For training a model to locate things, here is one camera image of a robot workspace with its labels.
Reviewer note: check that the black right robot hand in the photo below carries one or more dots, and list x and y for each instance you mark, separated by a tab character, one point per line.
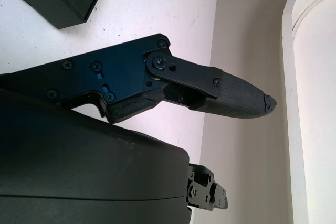
78	155

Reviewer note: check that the white curved column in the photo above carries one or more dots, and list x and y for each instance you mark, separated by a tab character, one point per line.
315	103

